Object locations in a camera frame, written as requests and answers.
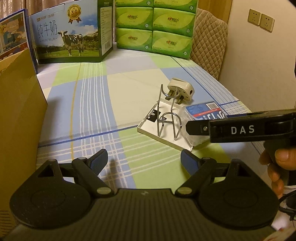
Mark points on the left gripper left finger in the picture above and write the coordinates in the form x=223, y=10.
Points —
x=87, y=171

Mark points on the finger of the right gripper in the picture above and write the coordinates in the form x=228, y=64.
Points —
x=198, y=127

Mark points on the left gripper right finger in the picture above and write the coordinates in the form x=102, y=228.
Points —
x=200, y=171

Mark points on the blue dental floss box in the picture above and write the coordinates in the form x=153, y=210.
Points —
x=199, y=112

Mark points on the white square tray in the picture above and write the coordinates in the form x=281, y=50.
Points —
x=148, y=126

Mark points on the person right hand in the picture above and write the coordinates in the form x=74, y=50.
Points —
x=284, y=160

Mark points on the white three-pin plug adapter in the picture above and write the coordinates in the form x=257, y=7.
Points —
x=184, y=90

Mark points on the checkered tablecloth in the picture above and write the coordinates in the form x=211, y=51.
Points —
x=92, y=106

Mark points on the open cardboard box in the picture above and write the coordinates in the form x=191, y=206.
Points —
x=23, y=107

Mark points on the quilted beige chair cushion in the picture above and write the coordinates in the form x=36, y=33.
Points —
x=209, y=42

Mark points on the green tissue pack bundle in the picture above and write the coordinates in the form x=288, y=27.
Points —
x=163, y=26

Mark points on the wooden door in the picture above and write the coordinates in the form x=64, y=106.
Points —
x=219, y=8

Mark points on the cow picture milk box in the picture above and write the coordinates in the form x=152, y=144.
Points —
x=73, y=32

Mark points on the blue milk carton box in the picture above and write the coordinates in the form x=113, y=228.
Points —
x=16, y=35

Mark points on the double wall socket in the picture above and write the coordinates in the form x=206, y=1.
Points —
x=264, y=21

